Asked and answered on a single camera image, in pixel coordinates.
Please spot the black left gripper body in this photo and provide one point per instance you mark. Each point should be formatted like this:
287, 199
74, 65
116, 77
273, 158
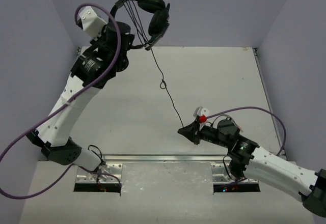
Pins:
131, 40

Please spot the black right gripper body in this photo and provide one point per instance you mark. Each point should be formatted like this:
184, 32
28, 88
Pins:
208, 133

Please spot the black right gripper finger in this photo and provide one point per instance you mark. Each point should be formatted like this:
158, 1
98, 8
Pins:
192, 138
189, 129

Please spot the black headset with microphone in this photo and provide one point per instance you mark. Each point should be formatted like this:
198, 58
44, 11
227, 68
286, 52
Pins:
158, 24

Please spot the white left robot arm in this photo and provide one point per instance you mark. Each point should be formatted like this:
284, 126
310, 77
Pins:
53, 136

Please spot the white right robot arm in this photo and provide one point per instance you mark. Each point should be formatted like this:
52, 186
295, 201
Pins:
250, 160

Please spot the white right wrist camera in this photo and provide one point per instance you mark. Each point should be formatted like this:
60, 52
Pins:
201, 114

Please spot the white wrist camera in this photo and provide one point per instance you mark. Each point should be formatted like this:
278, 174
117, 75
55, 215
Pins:
201, 114
88, 20

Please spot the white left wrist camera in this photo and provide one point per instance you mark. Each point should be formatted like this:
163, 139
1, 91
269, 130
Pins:
88, 20

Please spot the right aluminium base plate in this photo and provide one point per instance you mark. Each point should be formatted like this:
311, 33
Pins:
221, 173

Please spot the aluminium base plate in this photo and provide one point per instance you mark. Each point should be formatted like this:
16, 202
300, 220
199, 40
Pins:
110, 174
221, 173

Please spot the aluminium table rail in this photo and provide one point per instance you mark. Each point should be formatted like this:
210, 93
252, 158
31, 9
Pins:
161, 157

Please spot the left aluminium base plate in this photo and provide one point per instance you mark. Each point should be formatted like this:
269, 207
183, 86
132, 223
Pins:
110, 174

